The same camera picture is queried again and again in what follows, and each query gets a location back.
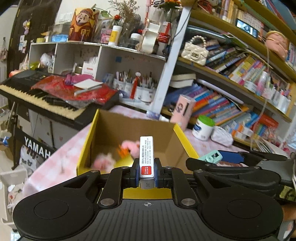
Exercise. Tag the red patterned cloth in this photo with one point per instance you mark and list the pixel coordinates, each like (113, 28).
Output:
(57, 89)

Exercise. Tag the pink plush hat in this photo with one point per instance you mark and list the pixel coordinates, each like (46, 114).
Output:
(276, 44)

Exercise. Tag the lying white books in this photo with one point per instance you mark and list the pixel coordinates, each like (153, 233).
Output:
(183, 81)

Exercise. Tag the mint green small plastic item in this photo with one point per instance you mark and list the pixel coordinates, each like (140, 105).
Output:
(209, 157)

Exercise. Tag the white bottle yellow label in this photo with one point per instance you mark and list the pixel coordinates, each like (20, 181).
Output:
(115, 36)

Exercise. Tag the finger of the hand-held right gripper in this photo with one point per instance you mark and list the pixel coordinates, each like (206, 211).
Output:
(231, 156)
(208, 165)

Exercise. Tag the white paper bag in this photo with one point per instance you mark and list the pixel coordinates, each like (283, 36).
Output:
(90, 68)

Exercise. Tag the white pen holder cup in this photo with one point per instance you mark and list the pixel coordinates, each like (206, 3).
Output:
(144, 93)
(119, 85)

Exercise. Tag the pink checked tablecloth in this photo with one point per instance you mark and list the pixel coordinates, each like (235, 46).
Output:
(69, 143)

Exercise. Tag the white notebook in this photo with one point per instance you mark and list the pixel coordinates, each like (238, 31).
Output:
(89, 83)

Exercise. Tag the crumpled plastic bag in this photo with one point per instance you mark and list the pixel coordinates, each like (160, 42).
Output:
(47, 60)

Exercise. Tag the orange white medicine boxes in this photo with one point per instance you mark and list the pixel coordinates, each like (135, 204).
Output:
(240, 131)

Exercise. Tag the magenta cloth pouch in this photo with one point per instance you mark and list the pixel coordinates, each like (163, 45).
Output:
(76, 79)

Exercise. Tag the pink plush toy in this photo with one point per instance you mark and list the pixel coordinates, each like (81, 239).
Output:
(104, 161)

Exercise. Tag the dried flower bunch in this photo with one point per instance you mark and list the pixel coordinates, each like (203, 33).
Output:
(124, 10)

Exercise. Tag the black keyboard stand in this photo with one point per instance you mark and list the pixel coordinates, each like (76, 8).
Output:
(34, 148)

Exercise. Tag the pink cylindrical humidifier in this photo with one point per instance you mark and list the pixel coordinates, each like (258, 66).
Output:
(182, 111)

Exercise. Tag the dark wooden door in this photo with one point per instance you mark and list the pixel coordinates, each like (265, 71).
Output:
(30, 27)

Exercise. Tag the white jar green lid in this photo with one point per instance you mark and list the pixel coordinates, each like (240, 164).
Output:
(203, 129)

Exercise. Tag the white cubby shelf unit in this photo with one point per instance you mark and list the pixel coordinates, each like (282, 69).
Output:
(129, 62)

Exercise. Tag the clear jar white lid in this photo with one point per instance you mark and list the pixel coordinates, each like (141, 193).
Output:
(134, 41)

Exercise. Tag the black keyboard piano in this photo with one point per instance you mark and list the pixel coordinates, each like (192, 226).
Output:
(34, 99)

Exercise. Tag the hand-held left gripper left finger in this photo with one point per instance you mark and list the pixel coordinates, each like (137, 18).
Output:
(136, 172)

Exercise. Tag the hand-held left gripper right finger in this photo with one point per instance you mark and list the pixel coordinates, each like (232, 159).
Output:
(157, 172)

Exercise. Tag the person's right forearm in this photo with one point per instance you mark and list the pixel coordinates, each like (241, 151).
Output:
(289, 208)

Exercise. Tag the white quilted pouch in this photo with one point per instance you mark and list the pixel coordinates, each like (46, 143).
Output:
(222, 136)

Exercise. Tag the white storage bin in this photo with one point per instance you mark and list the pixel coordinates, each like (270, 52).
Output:
(13, 185)

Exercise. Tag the red fortune god paper box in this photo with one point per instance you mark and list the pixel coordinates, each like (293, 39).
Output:
(82, 25)

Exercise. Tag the white desk organiser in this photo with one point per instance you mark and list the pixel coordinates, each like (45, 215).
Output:
(281, 102)

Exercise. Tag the white ribbon holder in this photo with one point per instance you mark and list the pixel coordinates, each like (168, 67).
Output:
(148, 38)

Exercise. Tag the phone with lit screen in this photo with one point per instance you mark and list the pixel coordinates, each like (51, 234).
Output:
(246, 28)

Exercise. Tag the small white box red label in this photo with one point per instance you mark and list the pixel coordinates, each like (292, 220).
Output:
(146, 153)

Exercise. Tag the yellow cardboard box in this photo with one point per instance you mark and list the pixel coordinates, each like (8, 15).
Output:
(108, 125)

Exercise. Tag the row of colourful books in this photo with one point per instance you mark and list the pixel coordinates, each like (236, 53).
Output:
(233, 9)
(245, 71)
(215, 104)

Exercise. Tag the stack of papers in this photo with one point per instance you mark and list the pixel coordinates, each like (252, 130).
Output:
(270, 144)

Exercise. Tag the wooden bookshelf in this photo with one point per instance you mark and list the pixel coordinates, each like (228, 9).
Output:
(217, 23)

